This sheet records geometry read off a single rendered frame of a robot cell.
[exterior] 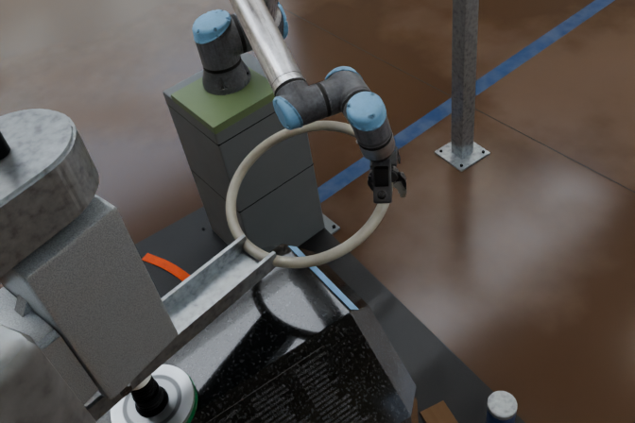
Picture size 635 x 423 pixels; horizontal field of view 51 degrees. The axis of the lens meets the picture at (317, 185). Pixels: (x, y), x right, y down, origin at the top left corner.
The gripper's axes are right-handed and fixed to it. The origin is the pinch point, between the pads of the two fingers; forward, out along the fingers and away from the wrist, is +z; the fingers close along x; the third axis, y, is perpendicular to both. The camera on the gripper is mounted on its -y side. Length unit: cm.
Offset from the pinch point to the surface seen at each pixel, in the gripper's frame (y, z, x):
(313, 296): -24.3, 11.6, 23.5
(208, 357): -45, 4, 48
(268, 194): 47, 62, 66
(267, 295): -24.6, 10.0, 36.6
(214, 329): -37, 6, 49
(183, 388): -56, -1, 50
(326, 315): -30.7, 10.9, 18.7
